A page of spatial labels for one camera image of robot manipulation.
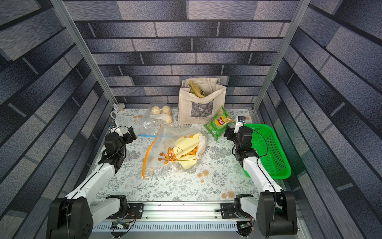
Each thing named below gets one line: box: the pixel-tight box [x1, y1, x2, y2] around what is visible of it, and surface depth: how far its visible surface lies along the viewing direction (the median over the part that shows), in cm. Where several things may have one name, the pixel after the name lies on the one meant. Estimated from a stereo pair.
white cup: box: [110, 102, 126, 120], surface depth 120 cm
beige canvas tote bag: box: [177, 77, 227, 125], surface depth 100 cm
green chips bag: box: [203, 105, 237, 142], surface depth 101 cm
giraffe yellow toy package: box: [157, 132, 208, 169], surface depth 88 cm
